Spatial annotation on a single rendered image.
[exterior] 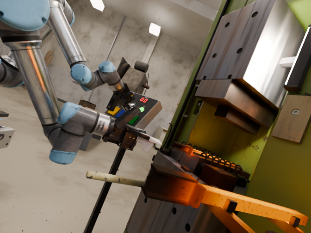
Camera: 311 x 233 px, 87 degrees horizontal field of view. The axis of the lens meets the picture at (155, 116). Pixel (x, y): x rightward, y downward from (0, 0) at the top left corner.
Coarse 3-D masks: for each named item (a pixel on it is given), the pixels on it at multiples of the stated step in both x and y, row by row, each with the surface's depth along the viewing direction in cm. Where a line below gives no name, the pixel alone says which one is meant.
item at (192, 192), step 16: (160, 176) 25; (176, 176) 26; (144, 192) 25; (160, 192) 26; (176, 192) 27; (192, 192) 27; (208, 192) 28; (224, 192) 32; (240, 208) 32; (256, 208) 33; (272, 208) 35; (288, 208) 42; (304, 224) 41
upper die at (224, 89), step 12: (204, 84) 86; (216, 84) 79; (228, 84) 73; (204, 96) 83; (216, 96) 76; (228, 96) 73; (240, 96) 77; (252, 96) 80; (216, 108) 98; (240, 108) 78; (252, 108) 82; (264, 108) 87; (252, 120) 90; (264, 120) 89
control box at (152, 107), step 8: (136, 96) 126; (144, 96) 123; (136, 104) 119; (144, 104) 116; (152, 104) 114; (160, 104) 116; (104, 112) 123; (144, 112) 111; (152, 112) 113; (144, 120) 109; (144, 128) 111
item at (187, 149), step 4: (172, 144) 74; (176, 144) 74; (180, 144) 74; (176, 148) 73; (180, 148) 75; (184, 148) 76; (188, 148) 77; (192, 148) 76; (188, 152) 76; (196, 152) 79; (200, 152) 80; (232, 164) 93
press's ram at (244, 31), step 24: (264, 0) 73; (240, 24) 80; (264, 24) 68; (288, 24) 75; (216, 48) 88; (240, 48) 75; (264, 48) 70; (288, 48) 78; (216, 72) 82; (240, 72) 70; (264, 72) 73; (288, 72) 82; (264, 96) 77
